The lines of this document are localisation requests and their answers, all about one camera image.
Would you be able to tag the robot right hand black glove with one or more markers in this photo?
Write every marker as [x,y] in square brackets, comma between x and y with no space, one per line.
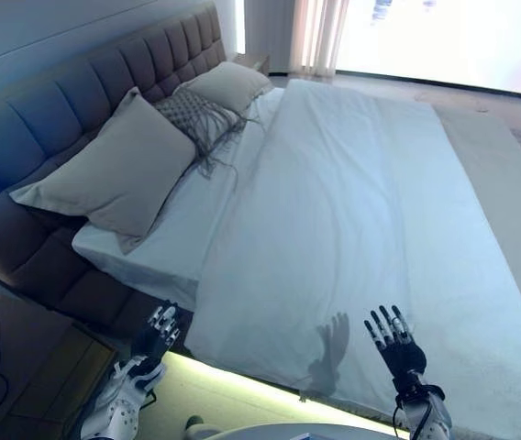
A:
[400,355]

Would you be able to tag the robot left hand black glove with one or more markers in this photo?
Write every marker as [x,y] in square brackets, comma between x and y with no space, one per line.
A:
[150,341]

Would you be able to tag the white duvet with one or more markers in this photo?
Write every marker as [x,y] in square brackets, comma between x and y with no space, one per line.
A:
[334,220]

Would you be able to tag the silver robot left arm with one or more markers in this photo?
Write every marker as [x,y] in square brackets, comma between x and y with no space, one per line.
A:
[118,408]

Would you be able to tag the white bed sheet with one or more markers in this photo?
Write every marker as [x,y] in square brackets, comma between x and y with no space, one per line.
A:
[173,256]

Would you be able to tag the wooden bedside cabinet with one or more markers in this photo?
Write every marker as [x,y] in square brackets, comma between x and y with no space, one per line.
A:
[45,380]

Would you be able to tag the silver robot torso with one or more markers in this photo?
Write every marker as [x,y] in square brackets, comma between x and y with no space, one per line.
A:
[288,433]

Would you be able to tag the large beige pillow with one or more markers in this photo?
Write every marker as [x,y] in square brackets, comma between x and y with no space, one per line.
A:
[118,174]

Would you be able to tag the grey woven fringed cushion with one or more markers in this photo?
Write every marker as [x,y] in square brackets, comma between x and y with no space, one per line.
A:
[187,112]

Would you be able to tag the small beige pillow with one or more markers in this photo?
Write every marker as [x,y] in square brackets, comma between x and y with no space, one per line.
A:
[228,84]

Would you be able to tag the small brown nightstand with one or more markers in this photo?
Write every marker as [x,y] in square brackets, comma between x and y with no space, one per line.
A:
[256,64]

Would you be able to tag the sheer beige curtain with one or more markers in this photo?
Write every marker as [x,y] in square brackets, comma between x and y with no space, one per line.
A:
[322,36]

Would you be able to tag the brown tufted bed frame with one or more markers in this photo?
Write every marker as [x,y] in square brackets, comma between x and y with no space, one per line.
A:
[36,119]

